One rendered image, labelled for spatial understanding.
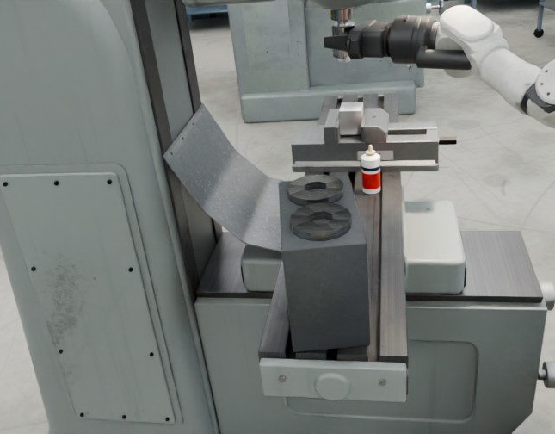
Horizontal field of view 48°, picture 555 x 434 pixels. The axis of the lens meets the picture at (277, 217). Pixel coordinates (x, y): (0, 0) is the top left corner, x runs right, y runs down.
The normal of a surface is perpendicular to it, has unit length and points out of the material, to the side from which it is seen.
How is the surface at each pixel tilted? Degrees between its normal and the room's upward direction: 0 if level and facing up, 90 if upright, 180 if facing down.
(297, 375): 90
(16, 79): 88
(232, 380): 90
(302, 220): 0
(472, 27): 24
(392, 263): 0
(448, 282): 90
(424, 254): 0
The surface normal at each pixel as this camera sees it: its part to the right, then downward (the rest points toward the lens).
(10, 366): -0.10, -0.87
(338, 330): 0.02, 0.49
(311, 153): -0.19, 0.50
